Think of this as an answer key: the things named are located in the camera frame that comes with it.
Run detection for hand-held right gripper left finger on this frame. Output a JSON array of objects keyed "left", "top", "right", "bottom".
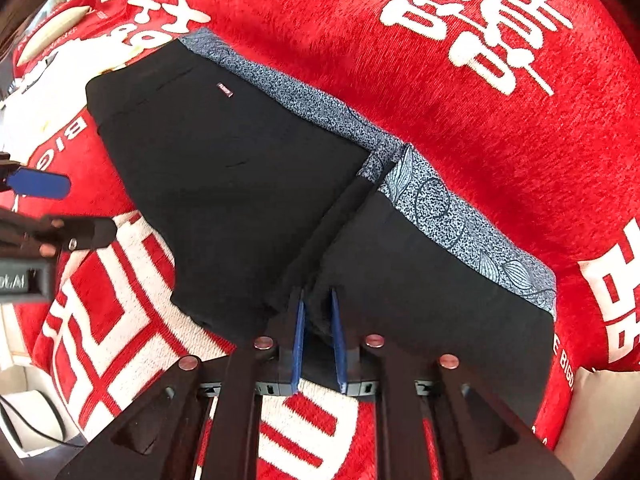
[{"left": 55, "top": 287, "right": 307, "bottom": 480}]

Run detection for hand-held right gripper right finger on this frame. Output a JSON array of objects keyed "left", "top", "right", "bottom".
[{"left": 330, "top": 287, "right": 576, "bottom": 480}]

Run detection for small white pillow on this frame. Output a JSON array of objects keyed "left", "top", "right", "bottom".
[{"left": 16, "top": 5, "right": 92, "bottom": 67}]

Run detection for large white pillow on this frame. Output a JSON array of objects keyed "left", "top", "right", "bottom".
[{"left": 554, "top": 365, "right": 640, "bottom": 480}]

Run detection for red printed blanket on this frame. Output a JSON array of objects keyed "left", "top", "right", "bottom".
[{"left": 12, "top": 0, "right": 640, "bottom": 480}]

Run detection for cream white cloth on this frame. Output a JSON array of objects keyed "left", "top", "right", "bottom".
[{"left": 20, "top": 40, "right": 146, "bottom": 96}]

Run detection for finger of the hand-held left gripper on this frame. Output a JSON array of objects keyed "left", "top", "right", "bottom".
[
  {"left": 0, "top": 152, "right": 72, "bottom": 201},
  {"left": 0, "top": 207, "right": 118, "bottom": 261}
]

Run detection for black cable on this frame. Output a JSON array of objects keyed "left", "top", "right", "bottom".
[{"left": 0, "top": 395, "right": 86, "bottom": 450}]

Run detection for black pants with floral stripes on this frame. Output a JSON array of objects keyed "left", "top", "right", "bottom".
[{"left": 85, "top": 27, "right": 558, "bottom": 428}]

